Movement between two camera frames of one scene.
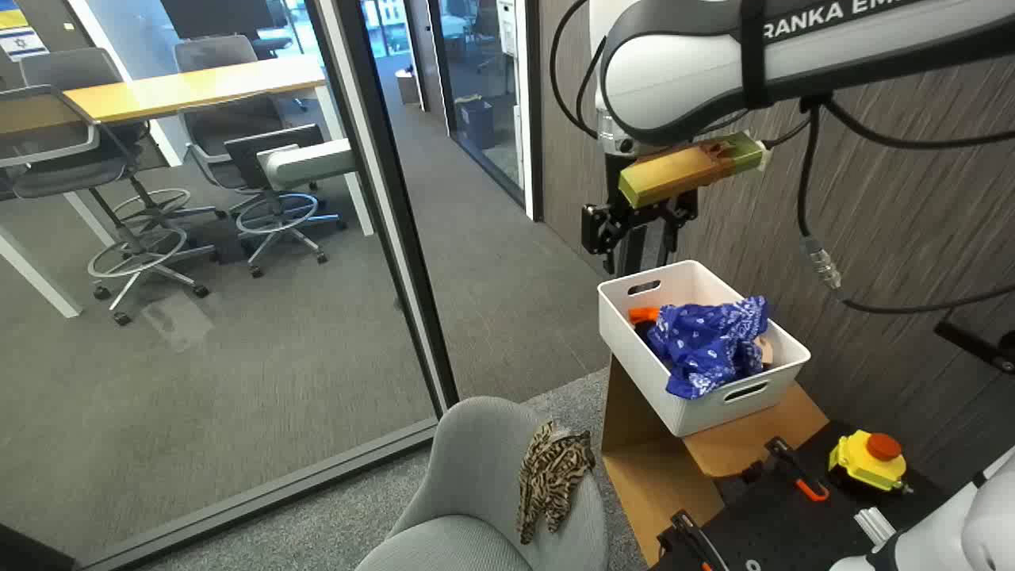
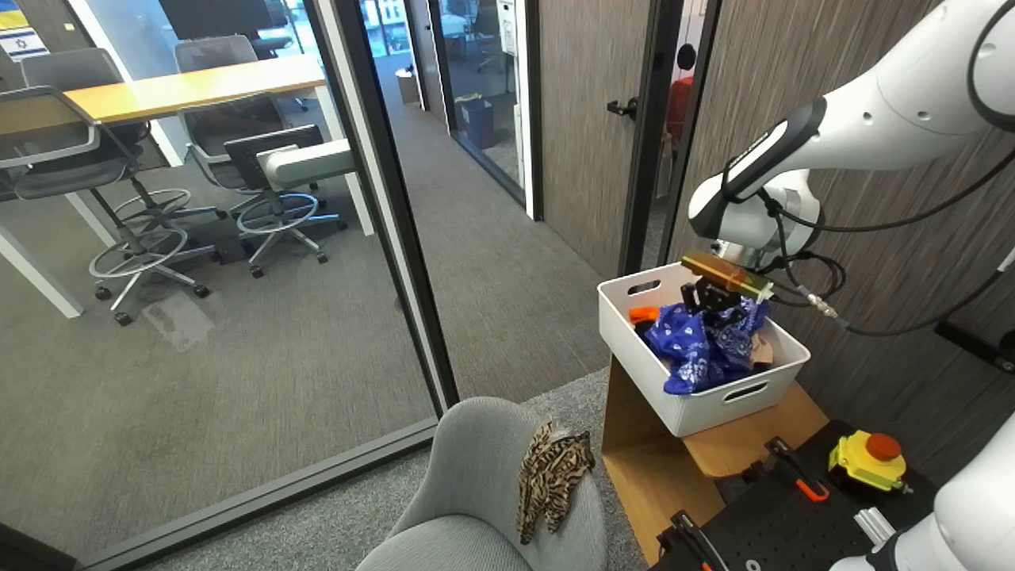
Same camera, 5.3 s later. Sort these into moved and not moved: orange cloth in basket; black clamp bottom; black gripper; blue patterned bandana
Moved: black gripper
Not moved: black clamp bottom; blue patterned bandana; orange cloth in basket
